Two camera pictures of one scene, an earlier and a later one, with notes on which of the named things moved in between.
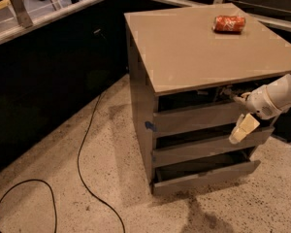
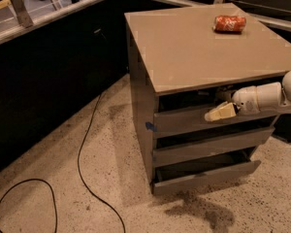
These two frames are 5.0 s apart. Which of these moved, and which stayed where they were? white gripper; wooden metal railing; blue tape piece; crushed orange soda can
Moved: white gripper
Stayed: crushed orange soda can; blue tape piece; wooden metal railing
